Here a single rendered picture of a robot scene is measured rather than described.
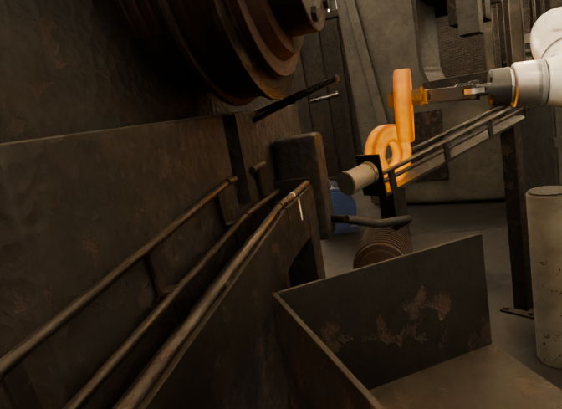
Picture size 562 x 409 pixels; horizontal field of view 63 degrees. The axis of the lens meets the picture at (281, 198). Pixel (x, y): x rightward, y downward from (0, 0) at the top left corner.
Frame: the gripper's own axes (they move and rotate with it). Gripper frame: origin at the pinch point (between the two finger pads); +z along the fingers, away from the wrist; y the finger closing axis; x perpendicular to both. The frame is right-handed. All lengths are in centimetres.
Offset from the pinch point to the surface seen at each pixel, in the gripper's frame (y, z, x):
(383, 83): 247, 23, 9
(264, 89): -32.6, 19.8, 4.2
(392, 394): -67, 0, -24
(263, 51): -35.3, 18.3, 9.6
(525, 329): 57, -33, -82
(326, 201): -4.8, 17.8, -20.3
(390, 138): 16.6, 4.6, -9.7
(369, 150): 12.2, 9.6, -11.7
